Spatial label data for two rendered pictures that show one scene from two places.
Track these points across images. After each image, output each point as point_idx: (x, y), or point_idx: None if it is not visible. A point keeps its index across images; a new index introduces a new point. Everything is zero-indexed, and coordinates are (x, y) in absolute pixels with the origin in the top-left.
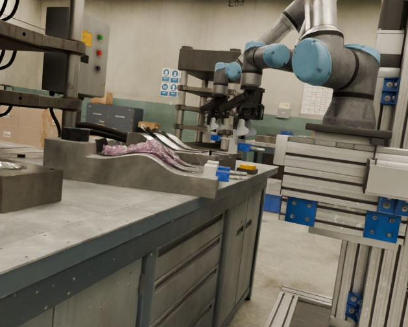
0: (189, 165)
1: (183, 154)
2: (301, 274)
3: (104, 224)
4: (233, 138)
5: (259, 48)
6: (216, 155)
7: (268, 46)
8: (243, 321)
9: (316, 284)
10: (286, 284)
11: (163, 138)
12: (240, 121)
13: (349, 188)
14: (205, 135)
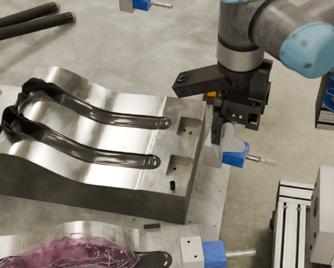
0: (143, 241)
1: (119, 189)
2: (288, 77)
3: None
4: (211, 147)
5: (267, 20)
6: (178, 157)
7: (292, 36)
8: (224, 224)
9: (313, 97)
10: (270, 112)
11: (59, 117)
12: (225, 128)
13: None
14: (121, 0)
